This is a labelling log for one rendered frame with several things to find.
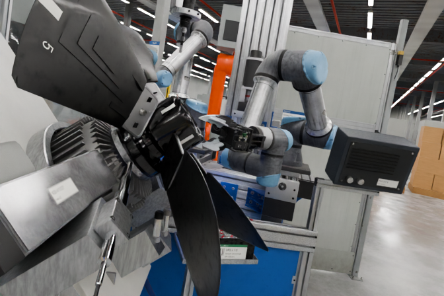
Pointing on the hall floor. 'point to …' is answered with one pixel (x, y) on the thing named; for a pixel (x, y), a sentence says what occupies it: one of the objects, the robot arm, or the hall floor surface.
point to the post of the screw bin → (187, 283)
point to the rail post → (303, 273)
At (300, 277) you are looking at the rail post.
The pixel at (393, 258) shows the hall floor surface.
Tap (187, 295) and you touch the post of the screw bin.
